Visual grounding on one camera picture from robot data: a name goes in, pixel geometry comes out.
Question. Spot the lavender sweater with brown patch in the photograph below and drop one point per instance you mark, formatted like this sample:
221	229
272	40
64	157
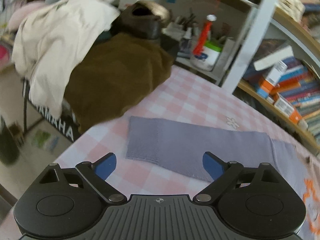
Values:
180	147

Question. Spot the white jar green lid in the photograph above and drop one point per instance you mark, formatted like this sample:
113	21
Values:
208	57

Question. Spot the pink checkered tablecloth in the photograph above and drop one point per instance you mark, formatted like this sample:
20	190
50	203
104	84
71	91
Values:
184	97

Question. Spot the white orange upright box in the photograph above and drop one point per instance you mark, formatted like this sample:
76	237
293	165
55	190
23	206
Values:
269	80

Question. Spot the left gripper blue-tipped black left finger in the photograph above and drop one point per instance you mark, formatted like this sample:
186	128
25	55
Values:
95	175

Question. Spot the row of colourful books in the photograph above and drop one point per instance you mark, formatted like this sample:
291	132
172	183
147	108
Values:
299	85

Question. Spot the white and wood bookshelf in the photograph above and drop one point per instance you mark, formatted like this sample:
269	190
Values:
267	14

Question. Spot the brown fleece garment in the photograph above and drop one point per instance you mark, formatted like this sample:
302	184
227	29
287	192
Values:
115	76

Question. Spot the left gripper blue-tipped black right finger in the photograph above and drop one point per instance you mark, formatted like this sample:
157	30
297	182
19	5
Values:
224	176

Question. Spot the white orange flat box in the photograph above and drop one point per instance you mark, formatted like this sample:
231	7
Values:
281	104

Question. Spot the gold round tin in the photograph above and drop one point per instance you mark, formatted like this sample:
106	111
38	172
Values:
156	9

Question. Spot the white leaning book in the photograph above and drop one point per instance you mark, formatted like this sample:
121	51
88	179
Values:
269	60

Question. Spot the black Yamaha keyboard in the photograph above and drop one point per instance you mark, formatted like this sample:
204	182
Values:
66	125

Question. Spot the cream white garment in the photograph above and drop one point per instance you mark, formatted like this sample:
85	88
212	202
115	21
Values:
53	40

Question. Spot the pink plush pillow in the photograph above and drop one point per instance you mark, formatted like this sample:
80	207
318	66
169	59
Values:
18	16

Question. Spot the red bottle white cap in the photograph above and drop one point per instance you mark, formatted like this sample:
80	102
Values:
204	34

